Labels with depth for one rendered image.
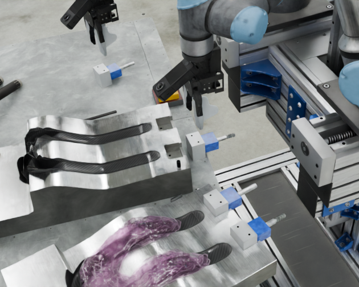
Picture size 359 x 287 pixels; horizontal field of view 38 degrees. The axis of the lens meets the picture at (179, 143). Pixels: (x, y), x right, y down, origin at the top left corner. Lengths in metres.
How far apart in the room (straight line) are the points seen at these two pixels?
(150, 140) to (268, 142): 1.34
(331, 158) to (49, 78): 1.00
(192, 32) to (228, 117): 1.63
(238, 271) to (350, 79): 0.44
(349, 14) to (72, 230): 0.79
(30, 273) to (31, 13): 2.99
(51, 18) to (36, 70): 2.00
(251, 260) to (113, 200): 0.37
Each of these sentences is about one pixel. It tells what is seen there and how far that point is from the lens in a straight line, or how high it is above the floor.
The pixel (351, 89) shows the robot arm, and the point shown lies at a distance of 0.99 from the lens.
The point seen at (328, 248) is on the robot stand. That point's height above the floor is 0.21.
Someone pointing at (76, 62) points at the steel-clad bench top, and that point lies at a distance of 1.84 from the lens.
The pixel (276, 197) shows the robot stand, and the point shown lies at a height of 0.21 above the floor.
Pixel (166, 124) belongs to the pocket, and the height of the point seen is 0.86.
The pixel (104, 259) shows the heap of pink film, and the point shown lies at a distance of 1.12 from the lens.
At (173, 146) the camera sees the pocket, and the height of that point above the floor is 0.88.
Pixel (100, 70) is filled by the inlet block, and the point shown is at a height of 0.85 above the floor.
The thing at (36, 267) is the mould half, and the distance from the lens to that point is 1.13.
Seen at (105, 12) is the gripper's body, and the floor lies 1.05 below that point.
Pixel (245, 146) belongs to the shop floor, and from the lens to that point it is 2.58.
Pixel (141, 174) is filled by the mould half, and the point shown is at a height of 0.89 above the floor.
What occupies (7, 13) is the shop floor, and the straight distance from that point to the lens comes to 4.04.
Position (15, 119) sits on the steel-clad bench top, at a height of 0.80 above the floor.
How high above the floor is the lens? 1.80
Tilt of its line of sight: 43 degrees down
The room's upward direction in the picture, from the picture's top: 6 degrees counter-clockwise
